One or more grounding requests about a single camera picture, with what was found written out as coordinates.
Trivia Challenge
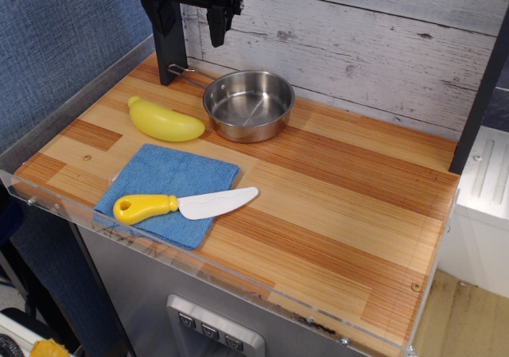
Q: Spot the stainless steel cabinet front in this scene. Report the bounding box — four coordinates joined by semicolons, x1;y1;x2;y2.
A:
75;221;359;357

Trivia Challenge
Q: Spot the right black post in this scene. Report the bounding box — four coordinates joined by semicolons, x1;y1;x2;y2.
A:
449;16;508;175

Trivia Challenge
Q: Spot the blue microfiber cloth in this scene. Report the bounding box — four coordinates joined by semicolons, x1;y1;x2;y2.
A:
94;144;240;250

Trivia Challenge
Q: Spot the silver toy dispenser panel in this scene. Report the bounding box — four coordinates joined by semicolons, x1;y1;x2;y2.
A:
166;294;266;356

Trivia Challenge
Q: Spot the white ribbed appliance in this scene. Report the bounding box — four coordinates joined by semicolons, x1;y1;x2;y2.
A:
437;126;508;297

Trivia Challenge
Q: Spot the clear acrylic guard rail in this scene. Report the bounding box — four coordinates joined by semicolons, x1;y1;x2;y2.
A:
5;163;459;356

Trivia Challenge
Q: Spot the stainless steel pot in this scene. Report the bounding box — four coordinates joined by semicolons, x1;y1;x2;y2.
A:
167;64;296;143

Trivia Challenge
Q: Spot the black post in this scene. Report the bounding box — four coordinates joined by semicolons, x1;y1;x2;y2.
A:
153;2;188;86
449;16;508;175

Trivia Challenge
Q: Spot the yellow toy banana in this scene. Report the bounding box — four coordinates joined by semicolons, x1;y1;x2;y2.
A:
127;96;205;142

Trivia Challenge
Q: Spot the left black post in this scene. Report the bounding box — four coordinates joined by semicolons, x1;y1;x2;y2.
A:
153;2;188;86

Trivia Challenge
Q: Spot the yellow handled white toy knife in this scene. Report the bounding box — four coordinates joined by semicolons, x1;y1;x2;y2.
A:
113;187;259;225

